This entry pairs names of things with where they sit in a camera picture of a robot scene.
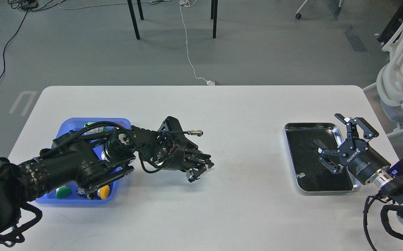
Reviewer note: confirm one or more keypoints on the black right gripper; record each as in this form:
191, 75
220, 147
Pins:
362, 161

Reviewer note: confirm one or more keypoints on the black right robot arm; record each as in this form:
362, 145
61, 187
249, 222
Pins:
390, 184

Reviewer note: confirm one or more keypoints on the metal tray with black mat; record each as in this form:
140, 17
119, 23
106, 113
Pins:
305, 158

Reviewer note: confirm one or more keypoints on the black table leg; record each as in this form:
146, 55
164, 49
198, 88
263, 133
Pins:
213, 16
133, 17

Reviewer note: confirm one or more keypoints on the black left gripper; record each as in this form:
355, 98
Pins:
184, 155

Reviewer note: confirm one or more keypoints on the black table leg right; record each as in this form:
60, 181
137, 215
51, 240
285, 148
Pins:
213, 16

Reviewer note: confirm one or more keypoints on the green push button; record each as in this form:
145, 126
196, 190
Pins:
63, 192

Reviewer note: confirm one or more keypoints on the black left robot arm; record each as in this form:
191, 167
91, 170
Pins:
92, 157

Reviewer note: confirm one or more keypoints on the yellow push button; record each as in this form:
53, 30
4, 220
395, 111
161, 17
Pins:
104, 192

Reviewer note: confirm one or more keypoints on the black table leg left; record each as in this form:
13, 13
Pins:
133, 17

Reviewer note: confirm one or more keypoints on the blue plastic bin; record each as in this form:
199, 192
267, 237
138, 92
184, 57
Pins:
75, 124

